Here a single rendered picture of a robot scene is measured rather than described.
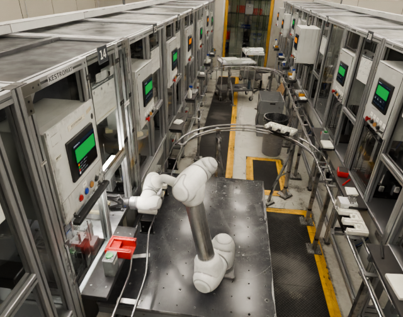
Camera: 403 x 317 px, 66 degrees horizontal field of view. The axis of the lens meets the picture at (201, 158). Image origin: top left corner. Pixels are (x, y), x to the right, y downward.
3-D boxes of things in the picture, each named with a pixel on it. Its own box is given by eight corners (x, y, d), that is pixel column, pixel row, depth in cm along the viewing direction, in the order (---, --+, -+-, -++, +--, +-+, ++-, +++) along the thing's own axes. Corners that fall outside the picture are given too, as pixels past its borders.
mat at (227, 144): (231, 190, 407) (232, 189, 406) (187, 186, 412) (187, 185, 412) (238, 77, 914) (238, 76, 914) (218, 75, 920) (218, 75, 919)
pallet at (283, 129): (263, 131, 380) (264, 124, 375) (269, 128, 390) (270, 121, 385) (291, 140, 361) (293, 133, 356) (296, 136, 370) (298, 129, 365)
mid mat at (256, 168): (289, 197, 397) (289, 196, 396) (246, 193, 402) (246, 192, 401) (281, 159, 483) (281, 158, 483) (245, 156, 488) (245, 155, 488)
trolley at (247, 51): (263, 88, 814) (268, 50, 767) (242, 88, 812) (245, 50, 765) (257, 80, 888) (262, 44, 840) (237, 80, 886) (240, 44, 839)
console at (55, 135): (73, 226, 141) (51, 134, 118) (14, 219, 143) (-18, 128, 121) (108, 177, 177) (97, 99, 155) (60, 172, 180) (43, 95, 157)
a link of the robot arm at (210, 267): (230, 274, 193) (216, 302, 176) (207, 269, 201) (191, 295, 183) (208, 163, 163) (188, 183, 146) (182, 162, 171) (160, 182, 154)
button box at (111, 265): (114, 277, 172) (112, 261, 166) (101, 275, 173) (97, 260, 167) (119, 265, 179) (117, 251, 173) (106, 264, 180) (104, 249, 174)
